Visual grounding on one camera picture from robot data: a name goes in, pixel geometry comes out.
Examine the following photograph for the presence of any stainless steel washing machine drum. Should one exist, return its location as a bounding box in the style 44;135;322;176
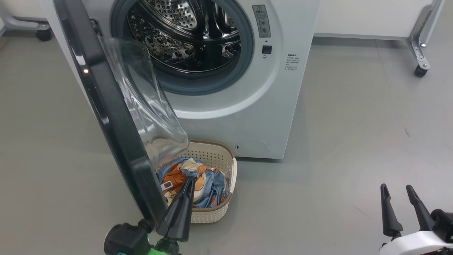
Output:
127;0;242;71

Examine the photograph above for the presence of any blue garment large orange print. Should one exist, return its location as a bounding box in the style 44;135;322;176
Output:
160;158;207;206

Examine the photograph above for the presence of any grey warning label sticker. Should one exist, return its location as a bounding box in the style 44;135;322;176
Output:
252;5;271;38

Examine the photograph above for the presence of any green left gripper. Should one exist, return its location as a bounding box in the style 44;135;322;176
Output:
142;176;196;255

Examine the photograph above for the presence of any cream perforated laundry basket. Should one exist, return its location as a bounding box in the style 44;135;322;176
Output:
156;139;237;223

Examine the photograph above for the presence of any white front-load washing machine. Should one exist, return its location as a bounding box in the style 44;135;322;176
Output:
41;0;321;160

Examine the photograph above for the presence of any round black glass washer door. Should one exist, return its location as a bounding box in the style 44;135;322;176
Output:
53;0;190;227

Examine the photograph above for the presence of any metal stand leg with caster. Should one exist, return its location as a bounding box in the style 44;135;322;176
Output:
406;0;446;78
0;11;52;42

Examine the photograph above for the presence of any white partition panel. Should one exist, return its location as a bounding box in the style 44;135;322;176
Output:
313;0;436;40

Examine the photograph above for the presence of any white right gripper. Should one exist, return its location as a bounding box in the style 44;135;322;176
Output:
379;183;453;255

